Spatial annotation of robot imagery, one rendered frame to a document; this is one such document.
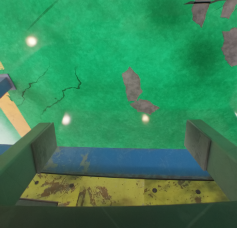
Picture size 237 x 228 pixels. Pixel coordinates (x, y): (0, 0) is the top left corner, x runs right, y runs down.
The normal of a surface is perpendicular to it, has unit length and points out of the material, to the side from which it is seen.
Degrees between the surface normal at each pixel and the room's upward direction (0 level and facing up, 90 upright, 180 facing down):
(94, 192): 90
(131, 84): 0
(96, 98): 0
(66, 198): 90
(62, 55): 0
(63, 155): 90
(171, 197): 90
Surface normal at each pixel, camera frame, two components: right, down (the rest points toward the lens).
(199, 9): -0.11, 0.65
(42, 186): -0.10, -0.76
